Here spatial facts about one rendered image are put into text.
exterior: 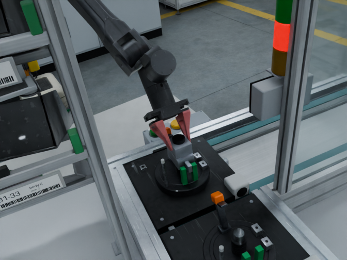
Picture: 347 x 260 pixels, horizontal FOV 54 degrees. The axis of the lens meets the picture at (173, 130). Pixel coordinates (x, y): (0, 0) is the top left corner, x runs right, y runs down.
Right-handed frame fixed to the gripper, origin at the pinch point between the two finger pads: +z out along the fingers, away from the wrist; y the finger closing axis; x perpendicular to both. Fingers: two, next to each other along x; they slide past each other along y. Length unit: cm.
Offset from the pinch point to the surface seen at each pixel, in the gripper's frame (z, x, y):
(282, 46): -9.4, -25.8, 17.0
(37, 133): -8.5, -29.1, -26.2
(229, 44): -79, 258, 171
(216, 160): 7.8, 7.5, 9.8
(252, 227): 20.9, -12.8, 4.0
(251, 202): 18.4, -4.8, 9.2
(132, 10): -156, 281, 89
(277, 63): -7.1, -23.0, 16.7
